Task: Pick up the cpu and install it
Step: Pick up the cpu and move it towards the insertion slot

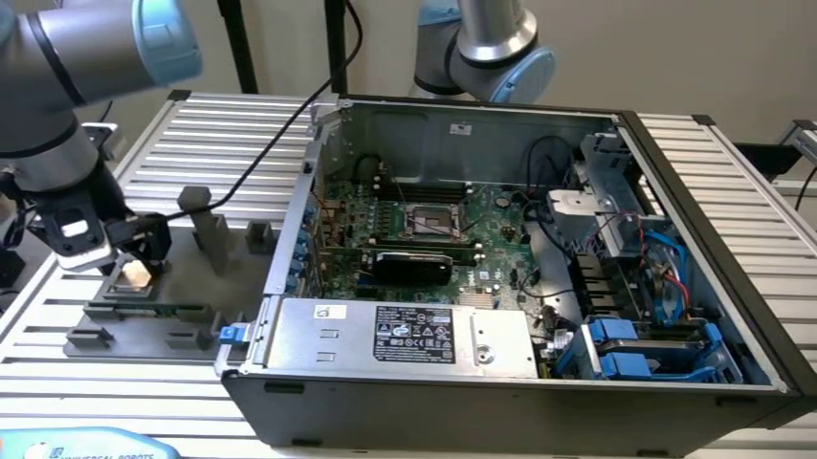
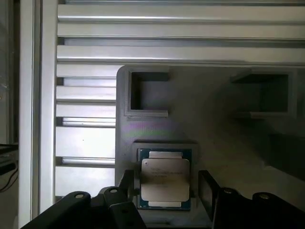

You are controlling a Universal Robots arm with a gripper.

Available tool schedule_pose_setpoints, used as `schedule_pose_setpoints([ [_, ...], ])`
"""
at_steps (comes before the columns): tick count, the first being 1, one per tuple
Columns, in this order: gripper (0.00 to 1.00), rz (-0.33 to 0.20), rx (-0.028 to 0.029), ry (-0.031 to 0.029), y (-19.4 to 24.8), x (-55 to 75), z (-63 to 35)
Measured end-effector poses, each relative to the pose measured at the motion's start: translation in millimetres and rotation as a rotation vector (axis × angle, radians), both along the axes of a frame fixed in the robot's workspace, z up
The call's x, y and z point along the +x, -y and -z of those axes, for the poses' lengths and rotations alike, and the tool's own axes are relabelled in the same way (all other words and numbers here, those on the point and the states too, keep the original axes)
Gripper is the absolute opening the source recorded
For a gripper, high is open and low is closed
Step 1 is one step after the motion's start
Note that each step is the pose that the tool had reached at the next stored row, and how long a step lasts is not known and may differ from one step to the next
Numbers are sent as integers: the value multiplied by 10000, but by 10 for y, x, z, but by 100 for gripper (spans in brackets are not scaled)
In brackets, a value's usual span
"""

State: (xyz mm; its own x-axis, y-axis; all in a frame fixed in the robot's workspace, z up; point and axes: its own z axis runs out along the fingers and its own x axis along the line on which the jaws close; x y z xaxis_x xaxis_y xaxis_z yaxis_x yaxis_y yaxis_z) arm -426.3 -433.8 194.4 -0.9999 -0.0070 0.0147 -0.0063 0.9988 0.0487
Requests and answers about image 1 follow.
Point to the aluminium profile bar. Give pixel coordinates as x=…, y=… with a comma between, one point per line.
x=802, y=136

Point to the CPU socket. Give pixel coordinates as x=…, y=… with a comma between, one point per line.
x=430, y=222

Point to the grey parts rack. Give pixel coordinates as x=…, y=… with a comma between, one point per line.
x=191, y=296

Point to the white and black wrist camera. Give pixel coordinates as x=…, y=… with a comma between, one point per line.
x=79, y=244

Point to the black bracket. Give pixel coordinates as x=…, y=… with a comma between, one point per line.
x=767, y=160

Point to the silver drive cage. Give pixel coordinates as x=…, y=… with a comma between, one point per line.
x=593, y=201

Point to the green motherboard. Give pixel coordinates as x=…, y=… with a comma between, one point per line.
x=492, y=258

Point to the black RAM slot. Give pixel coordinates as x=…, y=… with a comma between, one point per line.
x=428, y=190
x=421, y=243

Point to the thin metal locking lever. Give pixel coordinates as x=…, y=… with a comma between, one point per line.
x=476, y=222
x=402, y=193

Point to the black graphics card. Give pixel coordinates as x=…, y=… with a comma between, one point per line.
x=412, y=268

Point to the blue plastic case latch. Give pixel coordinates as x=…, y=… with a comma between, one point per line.
x=231, y=334

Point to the blue disk bay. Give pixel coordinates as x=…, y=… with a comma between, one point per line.
x=625, y=349

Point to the black fan shroud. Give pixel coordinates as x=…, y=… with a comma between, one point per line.
x=600, y=287

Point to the green RAM stick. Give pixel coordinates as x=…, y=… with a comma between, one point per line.
x=166, y=310

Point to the beige gripper tip block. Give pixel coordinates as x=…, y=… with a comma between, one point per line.
x=135, y=275

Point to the blue Universal Robots pendant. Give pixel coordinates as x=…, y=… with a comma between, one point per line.
x=83, y=444

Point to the black open PC case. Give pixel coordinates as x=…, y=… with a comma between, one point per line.
x=446, y=411

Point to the black stand pole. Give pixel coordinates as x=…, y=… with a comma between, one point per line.
x=336, y=43
x=239, y=43

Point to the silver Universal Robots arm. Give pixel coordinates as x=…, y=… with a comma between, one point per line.
x=58, y=81

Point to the silver chipset heat sink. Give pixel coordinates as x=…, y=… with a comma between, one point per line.
x=477, y=300

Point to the white case sticker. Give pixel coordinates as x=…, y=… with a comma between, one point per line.
x=460, y=128

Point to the silver power supply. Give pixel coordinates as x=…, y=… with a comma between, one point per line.
x=358, y=339

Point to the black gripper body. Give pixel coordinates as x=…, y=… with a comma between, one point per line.
x=142, y=234

